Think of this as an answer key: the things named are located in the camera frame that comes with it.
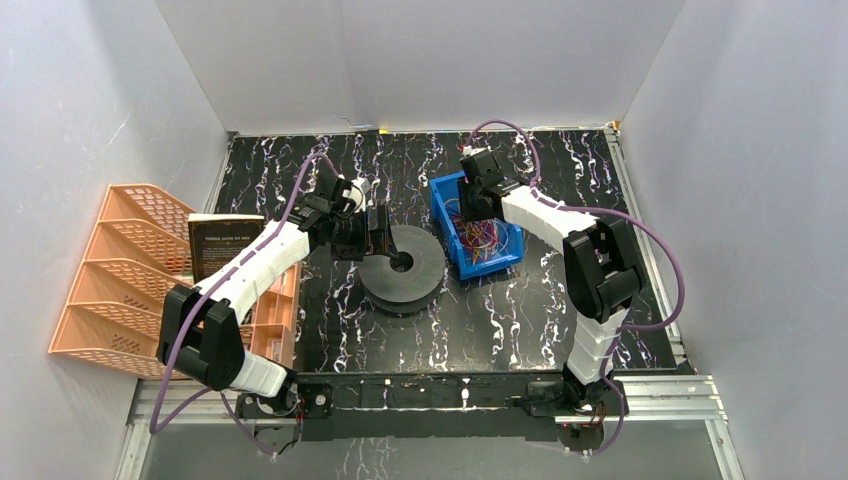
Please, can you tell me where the black cable spool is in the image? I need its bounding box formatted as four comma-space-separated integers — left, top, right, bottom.
358, 225, 446, 316

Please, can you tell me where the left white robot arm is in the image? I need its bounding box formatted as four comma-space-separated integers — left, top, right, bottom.
157, 173, 397, 416

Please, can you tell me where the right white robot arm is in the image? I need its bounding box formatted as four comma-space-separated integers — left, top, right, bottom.
457, 147, 645, 414

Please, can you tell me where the blue plastic bin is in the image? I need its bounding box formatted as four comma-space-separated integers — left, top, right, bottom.
429, 172, 524, 281

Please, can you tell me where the dark book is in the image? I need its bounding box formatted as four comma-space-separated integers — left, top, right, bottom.
187, 213, 265, 283

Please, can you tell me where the orange compartment organizer tray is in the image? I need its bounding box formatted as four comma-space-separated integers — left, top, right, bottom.
249, 261, 302, 368

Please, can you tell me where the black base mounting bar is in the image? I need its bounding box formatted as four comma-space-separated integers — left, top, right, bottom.
236, 371, 630, 448

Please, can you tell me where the orange mesh file rack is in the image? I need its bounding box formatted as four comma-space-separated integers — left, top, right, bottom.
48, 184, 193, 380

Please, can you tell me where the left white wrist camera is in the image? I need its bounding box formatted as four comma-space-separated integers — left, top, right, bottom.
351, 177, 370, 201

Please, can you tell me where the colourful wire bundle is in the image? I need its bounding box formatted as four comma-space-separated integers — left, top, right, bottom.
445, 197, 517, 265

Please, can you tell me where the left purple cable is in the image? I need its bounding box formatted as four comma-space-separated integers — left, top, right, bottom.
148, 153, 342, 436

